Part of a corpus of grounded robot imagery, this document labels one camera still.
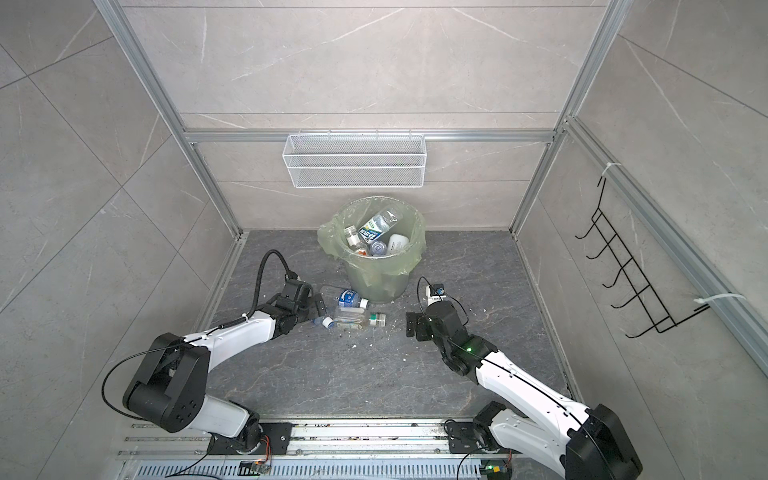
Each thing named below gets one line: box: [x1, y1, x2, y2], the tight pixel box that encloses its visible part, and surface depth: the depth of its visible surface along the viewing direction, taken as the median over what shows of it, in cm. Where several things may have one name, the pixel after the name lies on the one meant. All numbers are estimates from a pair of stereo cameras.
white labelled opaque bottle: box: [387, 234, 410, 254], surface depth 95 cm
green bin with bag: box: [317, 196, 427, 303], surface depth 91 cm
